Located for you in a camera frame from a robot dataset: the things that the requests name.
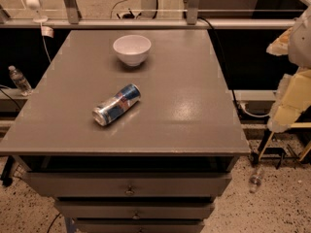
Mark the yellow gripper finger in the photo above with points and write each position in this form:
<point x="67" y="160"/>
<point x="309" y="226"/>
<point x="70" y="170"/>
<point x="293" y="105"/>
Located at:
<point x="280" y="45"/>
<point x="293" y="97"/>

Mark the red bull can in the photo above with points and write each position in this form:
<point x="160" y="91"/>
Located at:
<point x="114" y="107"/>

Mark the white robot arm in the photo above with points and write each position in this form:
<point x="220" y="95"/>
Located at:
<point x="299" y="48"/>

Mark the plastic bottle on floor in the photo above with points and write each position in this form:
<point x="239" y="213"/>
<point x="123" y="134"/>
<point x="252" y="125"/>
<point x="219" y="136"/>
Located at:
<point x="255" y="180"/>

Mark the white bowl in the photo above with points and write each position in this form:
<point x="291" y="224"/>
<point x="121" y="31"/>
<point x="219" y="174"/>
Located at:
<point x="132" y="50"/>

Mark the grey drawer cabinet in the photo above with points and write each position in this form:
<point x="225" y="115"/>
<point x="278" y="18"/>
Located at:
<point x="176" y="146"/>

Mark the top drawer knob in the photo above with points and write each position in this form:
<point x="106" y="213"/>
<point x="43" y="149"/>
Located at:
<point x="129" y="191"/>

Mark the drawer knob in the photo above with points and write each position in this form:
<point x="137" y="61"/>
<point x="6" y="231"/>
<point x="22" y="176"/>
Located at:
<point x="136" y="216"/>
<point x="129" y="191"/>

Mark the white webcam on stand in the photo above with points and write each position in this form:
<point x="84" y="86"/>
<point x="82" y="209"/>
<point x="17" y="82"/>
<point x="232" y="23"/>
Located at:
<point x="36" y="6"/>

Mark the plastic water bottle on ledge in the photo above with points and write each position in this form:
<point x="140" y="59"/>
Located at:
<point x="20" y="81"/>

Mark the yellow black stand frame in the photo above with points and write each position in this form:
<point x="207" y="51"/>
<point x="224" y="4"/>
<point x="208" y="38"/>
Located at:
<point x="271" y="148"/>

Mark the white tag on cable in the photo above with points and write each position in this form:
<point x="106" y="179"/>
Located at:
<point x="47" y="31"/>

